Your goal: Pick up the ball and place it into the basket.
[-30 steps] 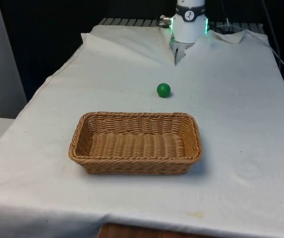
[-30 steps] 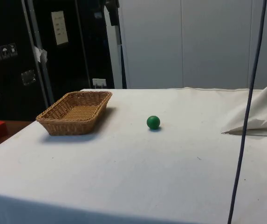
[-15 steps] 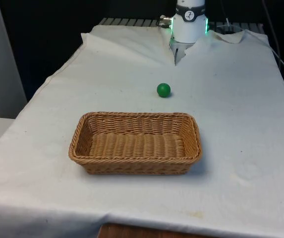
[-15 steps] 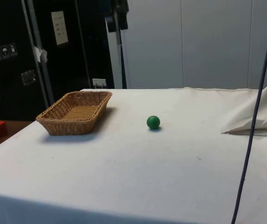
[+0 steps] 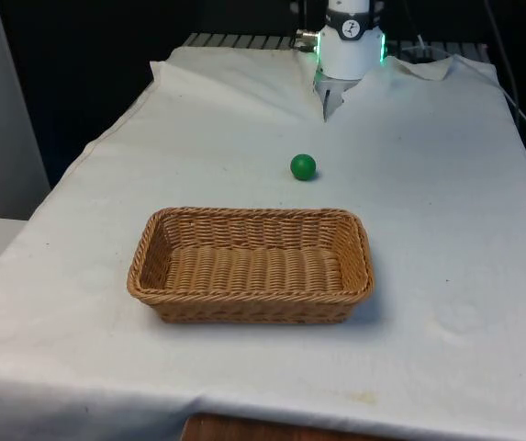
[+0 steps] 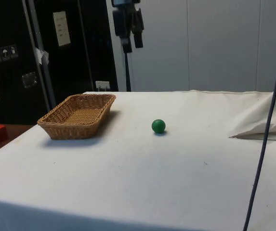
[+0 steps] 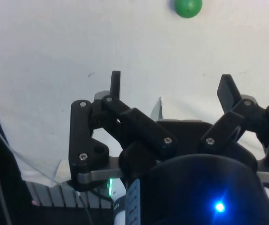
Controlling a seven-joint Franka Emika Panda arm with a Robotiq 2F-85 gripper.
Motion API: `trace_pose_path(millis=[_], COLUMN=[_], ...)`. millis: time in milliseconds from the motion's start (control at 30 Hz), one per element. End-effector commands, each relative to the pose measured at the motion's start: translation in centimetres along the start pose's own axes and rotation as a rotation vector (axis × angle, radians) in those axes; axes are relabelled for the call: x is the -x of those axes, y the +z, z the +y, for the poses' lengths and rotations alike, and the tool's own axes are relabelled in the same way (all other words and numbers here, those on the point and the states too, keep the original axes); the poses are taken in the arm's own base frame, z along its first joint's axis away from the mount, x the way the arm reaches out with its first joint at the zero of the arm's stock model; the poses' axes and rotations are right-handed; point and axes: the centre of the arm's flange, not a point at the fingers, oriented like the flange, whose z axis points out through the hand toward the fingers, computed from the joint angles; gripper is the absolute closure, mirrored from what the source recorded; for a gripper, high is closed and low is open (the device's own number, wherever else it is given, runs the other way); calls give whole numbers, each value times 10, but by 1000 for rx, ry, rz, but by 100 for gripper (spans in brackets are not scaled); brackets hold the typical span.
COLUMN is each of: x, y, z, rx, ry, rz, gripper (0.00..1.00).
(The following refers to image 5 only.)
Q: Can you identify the wicker basket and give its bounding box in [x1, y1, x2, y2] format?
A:
[127, 206, 376, 325]

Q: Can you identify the green ball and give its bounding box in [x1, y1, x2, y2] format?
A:
[289, 153, 318, 181]

